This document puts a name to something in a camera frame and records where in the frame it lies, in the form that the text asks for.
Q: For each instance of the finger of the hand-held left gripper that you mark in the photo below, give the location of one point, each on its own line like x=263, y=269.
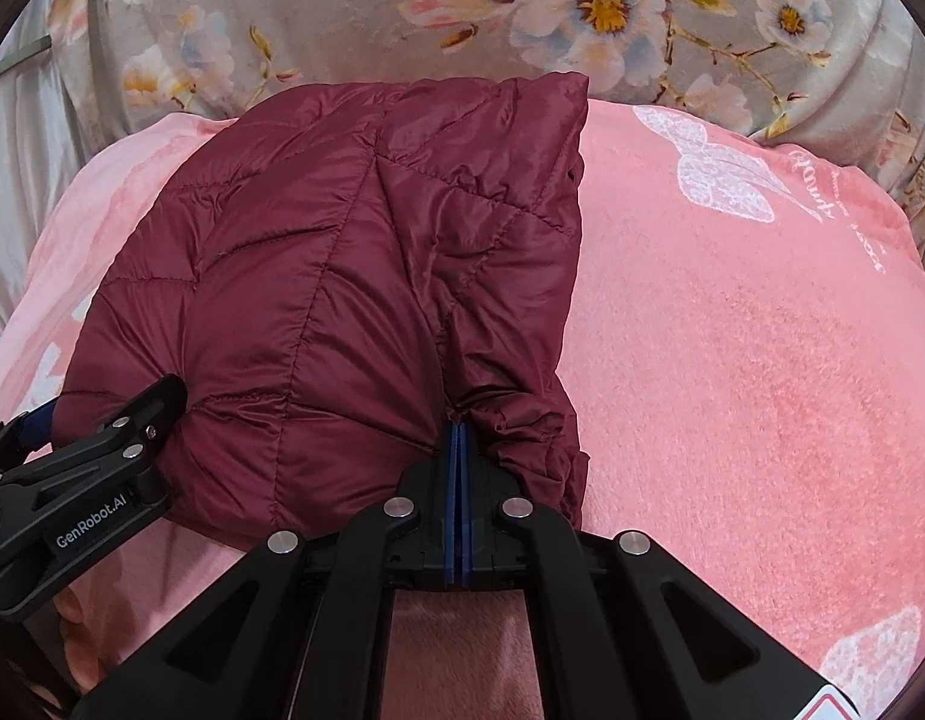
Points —
x=143, y=412
x=38, y=424

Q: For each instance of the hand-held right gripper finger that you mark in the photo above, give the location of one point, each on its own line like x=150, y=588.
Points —
x=451, y=510
x=464, y=510

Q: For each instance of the grey thin rod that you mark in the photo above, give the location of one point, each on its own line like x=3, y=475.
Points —
x=19, y=60

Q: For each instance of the pink fleece blanket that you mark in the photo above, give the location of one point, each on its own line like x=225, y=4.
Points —
x=732, y=390

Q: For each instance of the grey floral blanket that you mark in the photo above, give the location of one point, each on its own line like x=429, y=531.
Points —
x=402, y=22

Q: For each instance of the silver satin sheet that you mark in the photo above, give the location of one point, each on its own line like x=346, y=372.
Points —
x=27, y=187

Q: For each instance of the maroon quilted puffer jacket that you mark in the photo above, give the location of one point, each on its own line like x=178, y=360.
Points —
x=342, y=277

